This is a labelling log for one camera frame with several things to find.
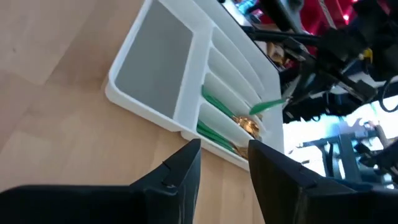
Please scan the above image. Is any red and black device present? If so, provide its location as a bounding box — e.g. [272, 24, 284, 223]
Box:
[298, 0, 357, 37]

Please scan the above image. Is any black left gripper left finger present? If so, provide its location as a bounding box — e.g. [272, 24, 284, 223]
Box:
[0, 139, 202, 224]

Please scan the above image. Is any gold spoon green handle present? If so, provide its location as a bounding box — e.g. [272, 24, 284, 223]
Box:
[201, 85, 261, 140]

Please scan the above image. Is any gold fork green handle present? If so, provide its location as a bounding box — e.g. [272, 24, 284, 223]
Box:
[196, 119, 249, 160]
[196, 124, 247, 160]

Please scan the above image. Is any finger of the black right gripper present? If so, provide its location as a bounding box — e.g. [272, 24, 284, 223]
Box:
[282, 77, 377, 123]
[287, 55, 327, 103]

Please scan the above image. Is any green-handled gold fork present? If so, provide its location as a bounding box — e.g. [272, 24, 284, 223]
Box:
[249, 98, 287, 116]

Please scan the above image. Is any white plastic cutlery organizer tray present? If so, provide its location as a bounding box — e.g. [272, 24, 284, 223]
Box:
[104, 0, 285, 172]

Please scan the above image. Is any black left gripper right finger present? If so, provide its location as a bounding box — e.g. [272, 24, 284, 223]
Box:
[248, 139, 398, 224]

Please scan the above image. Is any black cable bundle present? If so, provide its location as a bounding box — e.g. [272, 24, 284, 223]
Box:
[379, 74, 398, 113]

